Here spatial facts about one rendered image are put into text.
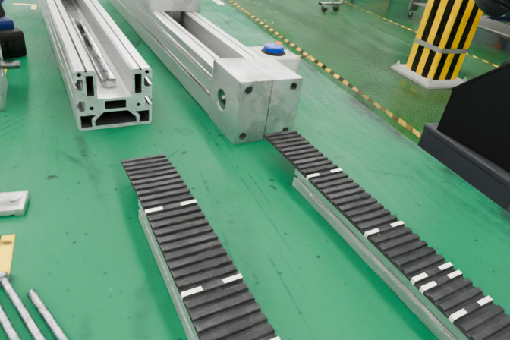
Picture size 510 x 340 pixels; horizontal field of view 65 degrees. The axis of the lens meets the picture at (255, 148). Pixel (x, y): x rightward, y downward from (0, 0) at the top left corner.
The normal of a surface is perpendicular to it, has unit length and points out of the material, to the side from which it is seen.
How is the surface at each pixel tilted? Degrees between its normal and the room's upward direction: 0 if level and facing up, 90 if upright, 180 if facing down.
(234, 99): 90
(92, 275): 0
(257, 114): 90
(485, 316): 0
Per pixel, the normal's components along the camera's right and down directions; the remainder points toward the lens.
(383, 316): 0.13, -0.85
